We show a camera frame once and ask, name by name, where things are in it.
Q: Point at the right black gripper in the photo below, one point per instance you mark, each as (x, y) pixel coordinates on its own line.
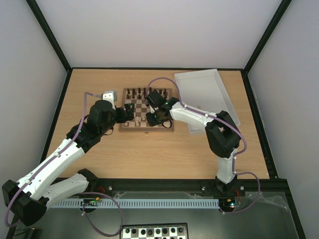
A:
(151, 109)

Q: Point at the light blue cable duct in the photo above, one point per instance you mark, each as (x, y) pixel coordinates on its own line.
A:
(140, 204)

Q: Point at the white cardboard box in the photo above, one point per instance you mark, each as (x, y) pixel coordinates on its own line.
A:
(205, 90)

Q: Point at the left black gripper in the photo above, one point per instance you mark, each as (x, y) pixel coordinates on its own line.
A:
(130, 113)

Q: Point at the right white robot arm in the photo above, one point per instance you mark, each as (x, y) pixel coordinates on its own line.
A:
(222, 133)

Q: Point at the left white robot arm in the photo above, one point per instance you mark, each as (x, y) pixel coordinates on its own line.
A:
(32, 195)

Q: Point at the black aluminium rail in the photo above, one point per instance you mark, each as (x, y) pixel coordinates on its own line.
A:
(202, 187)

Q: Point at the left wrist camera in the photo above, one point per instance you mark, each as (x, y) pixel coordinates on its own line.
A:
(110, 96)

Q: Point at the printed checker calibration board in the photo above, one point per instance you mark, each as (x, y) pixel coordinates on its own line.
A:
(155, 231)

